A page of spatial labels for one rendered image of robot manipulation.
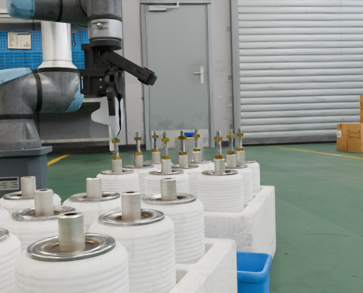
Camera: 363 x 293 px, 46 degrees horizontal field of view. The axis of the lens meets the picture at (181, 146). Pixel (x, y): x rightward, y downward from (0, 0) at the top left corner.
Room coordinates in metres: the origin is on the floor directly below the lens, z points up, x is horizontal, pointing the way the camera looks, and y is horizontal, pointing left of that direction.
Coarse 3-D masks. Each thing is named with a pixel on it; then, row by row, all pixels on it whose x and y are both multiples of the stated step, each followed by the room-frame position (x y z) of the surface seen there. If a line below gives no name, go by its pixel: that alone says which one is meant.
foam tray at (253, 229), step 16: (272, 192) 1.11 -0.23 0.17; (256, 208) 0.87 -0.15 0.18; (272, 208) 1.10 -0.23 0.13; (208, 224) 0.82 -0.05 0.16; (224, 224) 0.81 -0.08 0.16; (240, 224) 0.80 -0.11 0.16; (256, 224) 0.84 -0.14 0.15; (272, 224) 1.10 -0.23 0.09; (240, 240) 0.80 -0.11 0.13; (256, 240) 0.84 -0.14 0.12; (272, 240) 1.09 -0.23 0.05; (272, 256) 1.08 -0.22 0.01
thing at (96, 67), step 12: (84, 48) 0.96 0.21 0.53; (96, 48) 0.96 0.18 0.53; (108, 48) 0.95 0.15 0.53; (120, 48) 0.98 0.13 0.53; (84, 60) 0.97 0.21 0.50; (96, 60) 0.96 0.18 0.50; (84, 72) 0.94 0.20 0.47; (96, 72) 0.93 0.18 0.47; (108, 72) 0.94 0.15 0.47; (120, 72) 0.97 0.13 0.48; (84, 84) 0.95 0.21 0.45; (96, 84) 0.94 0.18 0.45; (108, 84) 0.93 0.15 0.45; (120, 84) 0.97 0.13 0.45; (120, 96) 0.98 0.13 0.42
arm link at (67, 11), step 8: (64, 0) 0.98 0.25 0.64; (72, 0) 0.99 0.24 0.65; (80, 0) 0.99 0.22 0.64; (64, 8) 0.99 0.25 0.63; (72, 8) 1.00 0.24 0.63; (80, 8) 1.00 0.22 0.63; (64, 16) 1.00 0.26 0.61; (72, 16) 1.01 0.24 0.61; (80, 16) 1.01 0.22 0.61; (80, 24) 1.06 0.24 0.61
